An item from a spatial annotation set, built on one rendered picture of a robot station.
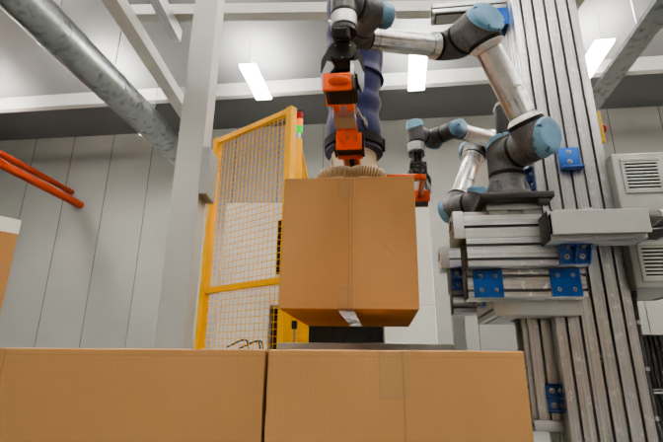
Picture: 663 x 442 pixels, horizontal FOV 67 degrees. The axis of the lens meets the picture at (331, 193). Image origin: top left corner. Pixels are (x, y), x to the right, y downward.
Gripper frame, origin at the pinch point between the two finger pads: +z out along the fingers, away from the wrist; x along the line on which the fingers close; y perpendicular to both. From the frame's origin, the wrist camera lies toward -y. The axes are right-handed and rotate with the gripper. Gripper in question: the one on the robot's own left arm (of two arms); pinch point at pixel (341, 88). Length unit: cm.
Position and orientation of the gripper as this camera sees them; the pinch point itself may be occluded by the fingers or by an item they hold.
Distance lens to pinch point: 133.1
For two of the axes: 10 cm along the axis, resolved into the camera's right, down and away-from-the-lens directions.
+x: -10.0, 0.1, 1.0
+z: -0.2, 9.4, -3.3
